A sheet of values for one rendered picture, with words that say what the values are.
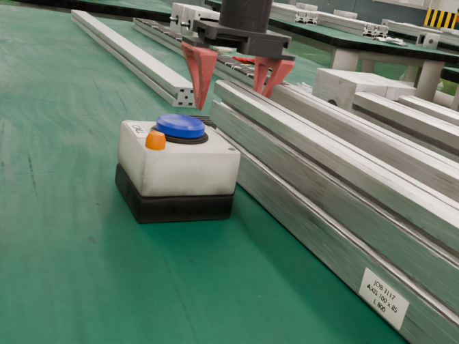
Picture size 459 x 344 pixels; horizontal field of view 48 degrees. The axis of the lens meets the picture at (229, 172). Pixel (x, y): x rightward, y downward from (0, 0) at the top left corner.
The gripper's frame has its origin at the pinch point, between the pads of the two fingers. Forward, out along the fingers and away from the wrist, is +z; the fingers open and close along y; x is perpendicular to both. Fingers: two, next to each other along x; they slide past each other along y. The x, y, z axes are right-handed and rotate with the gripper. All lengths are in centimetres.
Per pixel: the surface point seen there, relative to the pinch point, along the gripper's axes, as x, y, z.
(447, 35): 313, 364, -3
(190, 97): 14.6, 0.6, 3.0
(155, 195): -21.6, -15.4, 2.2
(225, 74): 38.0, 16.6, 3.3
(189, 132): -19.6, -12.6, -2.3
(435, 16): 552, 584, -21
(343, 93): -3.0, 14.2, -3.1
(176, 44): 68, 16, 3
